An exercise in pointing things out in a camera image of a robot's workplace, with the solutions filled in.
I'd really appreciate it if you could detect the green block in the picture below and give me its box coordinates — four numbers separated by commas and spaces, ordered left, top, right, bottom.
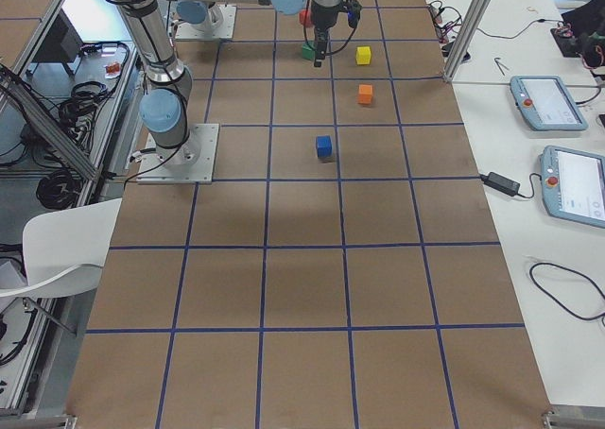
301, 43, 315, 60

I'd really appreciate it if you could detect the lower teach pendant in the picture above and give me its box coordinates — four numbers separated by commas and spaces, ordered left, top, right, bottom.
540, 146, 604, 228

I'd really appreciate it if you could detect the orange block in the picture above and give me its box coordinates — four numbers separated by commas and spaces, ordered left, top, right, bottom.
357, 84, 373, 106

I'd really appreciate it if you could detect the upper teach pendant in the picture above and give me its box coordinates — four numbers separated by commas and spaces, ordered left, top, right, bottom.
510, 76, 588, 131

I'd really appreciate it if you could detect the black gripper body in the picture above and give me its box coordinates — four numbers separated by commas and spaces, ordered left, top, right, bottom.
311, 2, 341, 31

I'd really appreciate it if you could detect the blue block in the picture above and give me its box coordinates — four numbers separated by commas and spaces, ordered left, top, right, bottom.
315, 135, 333, 160

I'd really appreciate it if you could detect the black power adapter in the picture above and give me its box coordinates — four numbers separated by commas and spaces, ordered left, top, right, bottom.
480, 172, 520, 197

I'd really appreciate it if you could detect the red block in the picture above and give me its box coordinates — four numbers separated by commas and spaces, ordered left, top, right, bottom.
299, 9, 313, 27

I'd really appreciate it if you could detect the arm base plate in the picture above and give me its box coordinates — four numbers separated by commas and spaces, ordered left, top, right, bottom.
136, 124, 219, 184
171, 1, 237, 42

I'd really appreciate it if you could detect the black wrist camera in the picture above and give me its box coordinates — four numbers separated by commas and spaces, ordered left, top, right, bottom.
343, 0, 362, 29

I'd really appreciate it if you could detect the aluminium frame post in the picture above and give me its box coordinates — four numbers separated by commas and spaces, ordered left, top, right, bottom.
443, 0, 491, 83

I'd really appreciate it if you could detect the yellow block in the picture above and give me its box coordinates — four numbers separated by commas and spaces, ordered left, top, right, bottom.
355, 46, 372, 66

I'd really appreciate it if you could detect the teach pendant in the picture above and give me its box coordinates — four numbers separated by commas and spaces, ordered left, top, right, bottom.
540, 146, 604, 228
510, 76, 588, 131

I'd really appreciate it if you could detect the white chair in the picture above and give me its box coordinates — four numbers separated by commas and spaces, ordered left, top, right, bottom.
1, 198, 122, 299

